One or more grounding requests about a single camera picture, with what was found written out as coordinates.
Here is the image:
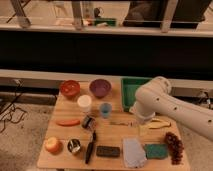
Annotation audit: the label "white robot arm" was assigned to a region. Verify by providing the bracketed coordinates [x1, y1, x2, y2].
[130, 76, 213, 141]

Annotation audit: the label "purple bowl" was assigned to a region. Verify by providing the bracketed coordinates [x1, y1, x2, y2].
[89, 79, 111, 98]

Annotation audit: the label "red bowl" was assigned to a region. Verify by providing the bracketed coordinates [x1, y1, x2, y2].
[59, 80, 80, 98]

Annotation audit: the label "yellow banana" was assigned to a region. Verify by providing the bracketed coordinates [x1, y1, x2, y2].
[148, 118, 171, 129]

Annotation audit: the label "green sponge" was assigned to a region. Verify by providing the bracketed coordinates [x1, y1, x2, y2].
[144, 144, 168, 159]

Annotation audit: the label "grey blue cloth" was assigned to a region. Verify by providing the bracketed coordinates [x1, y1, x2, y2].
[123, 138, 147, 168]

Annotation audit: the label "bunch of red grapes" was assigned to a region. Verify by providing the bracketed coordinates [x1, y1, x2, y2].
[164, 132, 184, 165]

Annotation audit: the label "dark green scouring pad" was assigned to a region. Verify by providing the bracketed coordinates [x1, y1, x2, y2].
[96, 146, 120, 157]

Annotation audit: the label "small blue cup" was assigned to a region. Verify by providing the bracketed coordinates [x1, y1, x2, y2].
[99, 103, 112, 118]

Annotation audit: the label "green plastic tray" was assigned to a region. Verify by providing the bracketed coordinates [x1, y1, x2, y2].
[121, 77, 150, 112]

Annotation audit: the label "metal can lying down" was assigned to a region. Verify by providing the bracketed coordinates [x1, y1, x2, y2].
[81, 115, 96, 131]

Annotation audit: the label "white cup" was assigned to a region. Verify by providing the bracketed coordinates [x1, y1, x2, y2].
[77, 95, 92, 113]

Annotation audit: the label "small metal cup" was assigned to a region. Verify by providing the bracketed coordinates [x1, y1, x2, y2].
[67, 139, 81, 155]

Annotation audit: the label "orange carrot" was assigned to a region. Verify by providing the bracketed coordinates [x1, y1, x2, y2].
[56, 119, 80, 127]

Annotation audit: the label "red yellow apple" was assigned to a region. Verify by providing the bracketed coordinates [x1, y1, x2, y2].
[45, 137, 61, 154]

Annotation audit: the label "green box on shelf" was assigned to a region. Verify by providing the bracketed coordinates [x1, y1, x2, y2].
[94, 18, 116, 26]

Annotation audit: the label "black floor cables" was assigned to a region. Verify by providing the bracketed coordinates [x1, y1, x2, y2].
[0, 79, 28, 134]

